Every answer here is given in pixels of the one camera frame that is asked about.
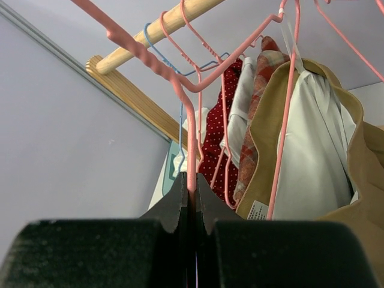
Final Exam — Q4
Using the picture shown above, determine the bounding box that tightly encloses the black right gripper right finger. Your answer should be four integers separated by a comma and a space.
196, 174, 380, 287

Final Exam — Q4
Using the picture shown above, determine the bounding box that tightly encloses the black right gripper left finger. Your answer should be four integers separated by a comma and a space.
1, 172, 188, 287

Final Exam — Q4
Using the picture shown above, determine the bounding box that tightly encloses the tan skirt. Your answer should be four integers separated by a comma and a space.
236, 60, 383, 273

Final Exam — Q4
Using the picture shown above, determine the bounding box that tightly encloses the pink wire hanger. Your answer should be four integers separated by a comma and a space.
158, 10, 238, 209
314, 1, 383, 88
73, 1, 301, 220
179, 1, 232, 188

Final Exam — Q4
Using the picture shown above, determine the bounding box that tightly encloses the red polka dot skirt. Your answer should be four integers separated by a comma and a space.
199, 58, 242, 205

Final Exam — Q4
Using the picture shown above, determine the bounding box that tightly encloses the small white skirt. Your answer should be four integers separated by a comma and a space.
224, 57, 256, 168

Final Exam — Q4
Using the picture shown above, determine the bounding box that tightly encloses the red plaid skirt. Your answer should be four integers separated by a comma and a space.
233, 35, 290, 202

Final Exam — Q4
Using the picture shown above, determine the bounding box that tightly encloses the teal plastic bin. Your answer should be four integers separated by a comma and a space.
162, 141, 179, 196

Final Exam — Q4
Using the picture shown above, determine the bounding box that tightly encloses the wooden clothes rack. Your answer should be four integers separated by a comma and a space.
85, 0, 226, 161

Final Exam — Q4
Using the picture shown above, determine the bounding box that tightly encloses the blue wire hanger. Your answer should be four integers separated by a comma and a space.
143, 22, 230, 175

